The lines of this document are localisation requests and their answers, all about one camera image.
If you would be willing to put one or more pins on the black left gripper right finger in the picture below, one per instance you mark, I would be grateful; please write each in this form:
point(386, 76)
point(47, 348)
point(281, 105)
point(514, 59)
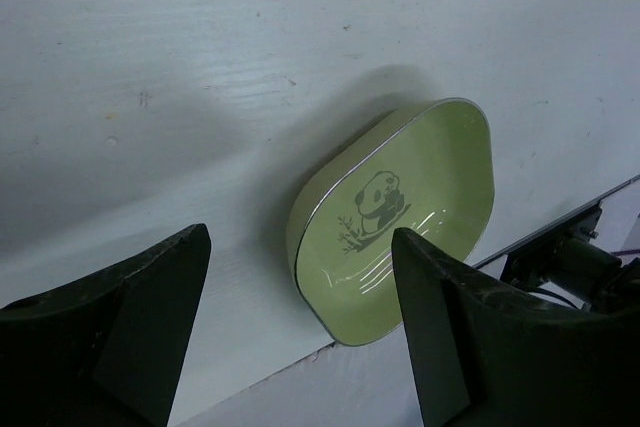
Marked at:
point(484, 353)

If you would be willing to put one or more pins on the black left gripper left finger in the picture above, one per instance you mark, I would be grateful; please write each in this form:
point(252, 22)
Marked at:
point(107, 349)

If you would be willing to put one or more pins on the green square panda plate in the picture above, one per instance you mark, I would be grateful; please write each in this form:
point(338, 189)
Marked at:
point(425, 167)

